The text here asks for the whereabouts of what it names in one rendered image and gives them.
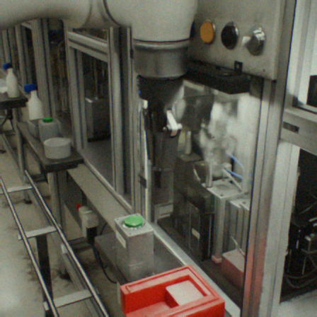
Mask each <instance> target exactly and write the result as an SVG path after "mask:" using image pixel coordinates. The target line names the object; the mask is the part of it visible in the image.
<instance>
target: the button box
mask: <svg viewBox="0 0 317 317"><path fill-rule="evenodd" d="M130 216H139V217H141V218H142V216H141V215H140V214H133V215H130ZM127 217H129V216H126V217H120V218H116V219H114V222H115V246H116V265H117V267H119V269H120V270H121V272H122V273H123V275H124V276H125V278H126V279H127V280H128V282H133V281H137V280H140V279H144V278H147V277H151V276H154V272H153V251H155V248H153V232H154V229H153V228H152V227H151V226H150V225H149V224H148V223H147V221H146V220H145V219H143V218H142V219H143V224H142V225H141V226H139V227H128V226H125V225H124V219H125V218H127Z"/></svg>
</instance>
